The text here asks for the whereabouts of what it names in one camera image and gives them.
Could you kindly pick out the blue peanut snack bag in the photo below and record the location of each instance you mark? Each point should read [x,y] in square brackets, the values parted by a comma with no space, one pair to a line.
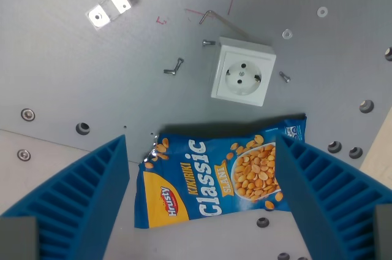
[208,177]

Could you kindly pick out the metal hex allen key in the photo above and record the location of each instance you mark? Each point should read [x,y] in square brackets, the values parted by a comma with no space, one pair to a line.
[223,22]

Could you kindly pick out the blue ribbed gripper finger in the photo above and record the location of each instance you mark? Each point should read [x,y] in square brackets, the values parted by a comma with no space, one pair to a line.
[76,192]
[327,192]

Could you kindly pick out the dark bolt at edge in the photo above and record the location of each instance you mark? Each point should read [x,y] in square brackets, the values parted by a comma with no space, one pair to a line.
[389,53]

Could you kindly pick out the clear plastic washer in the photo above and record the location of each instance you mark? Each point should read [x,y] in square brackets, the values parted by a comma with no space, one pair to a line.
[287,34]
[322,12]

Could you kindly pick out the white electrical wall socket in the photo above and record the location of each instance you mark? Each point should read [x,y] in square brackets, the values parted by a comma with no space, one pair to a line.
[242,73]

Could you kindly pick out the silver table mounting bolt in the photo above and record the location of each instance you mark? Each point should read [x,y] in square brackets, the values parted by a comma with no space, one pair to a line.
[27,114]
[23,154]

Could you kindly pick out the clear plastic bracket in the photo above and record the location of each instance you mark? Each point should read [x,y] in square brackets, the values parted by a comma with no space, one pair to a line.
[110,8]

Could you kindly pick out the small dark metal screw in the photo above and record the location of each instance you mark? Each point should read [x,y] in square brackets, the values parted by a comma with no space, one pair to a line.
[179,64]
[208,43]
[169,72]
[284,76]

